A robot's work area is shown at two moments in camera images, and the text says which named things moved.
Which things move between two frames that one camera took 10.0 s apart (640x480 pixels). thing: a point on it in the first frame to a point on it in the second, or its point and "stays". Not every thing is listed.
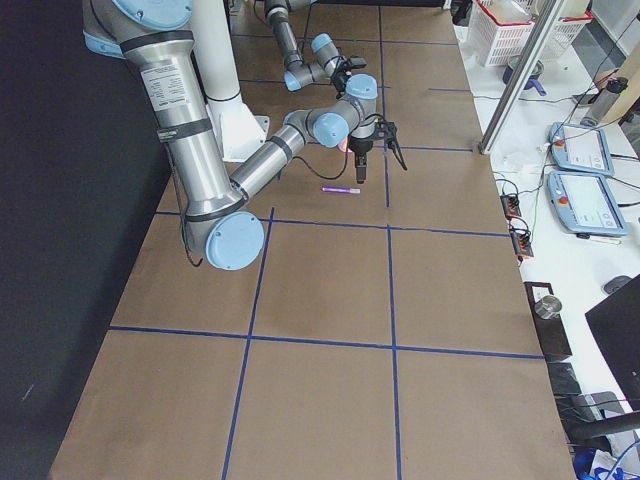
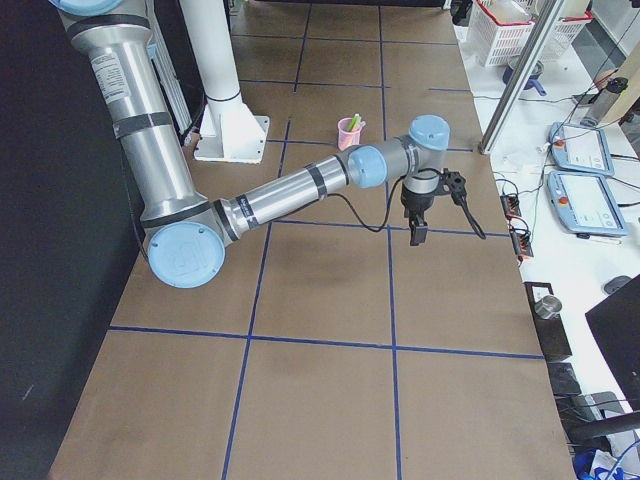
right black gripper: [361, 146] to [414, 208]
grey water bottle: [604, 101] stays
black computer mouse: [616, 283] stays
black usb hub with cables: [511, 205] stays
